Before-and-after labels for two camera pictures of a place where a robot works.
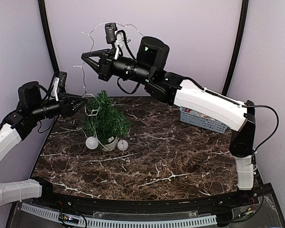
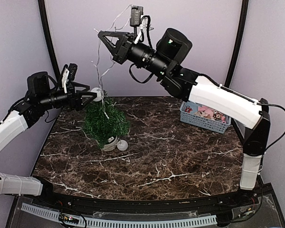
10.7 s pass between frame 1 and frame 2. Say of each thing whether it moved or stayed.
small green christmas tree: stayed
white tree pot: stayed
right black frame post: stayed
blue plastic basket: stayed
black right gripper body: moved
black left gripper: moved
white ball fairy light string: moved
